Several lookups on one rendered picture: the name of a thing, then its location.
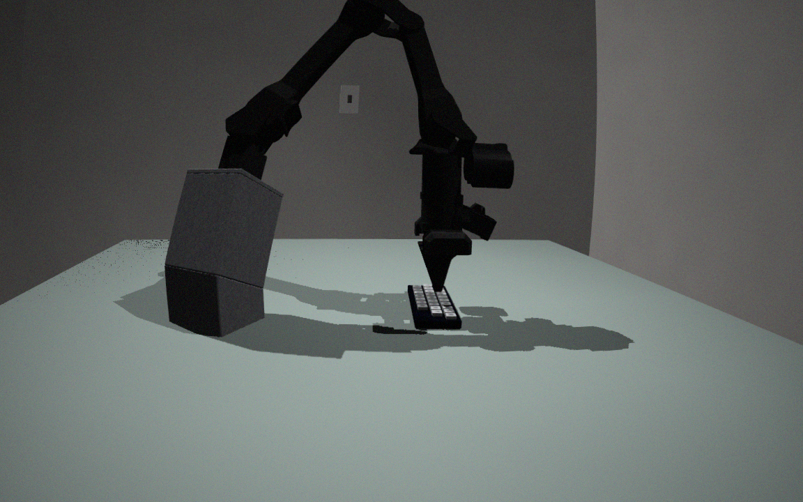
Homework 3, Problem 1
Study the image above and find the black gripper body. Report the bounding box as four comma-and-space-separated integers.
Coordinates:
414, 186, 472, 255

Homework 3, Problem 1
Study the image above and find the black keyboard case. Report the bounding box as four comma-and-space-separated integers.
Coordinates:
408, 284, 461, 329

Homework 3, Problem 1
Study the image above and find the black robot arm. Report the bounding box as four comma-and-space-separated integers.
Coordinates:
218, 0, 514, 241

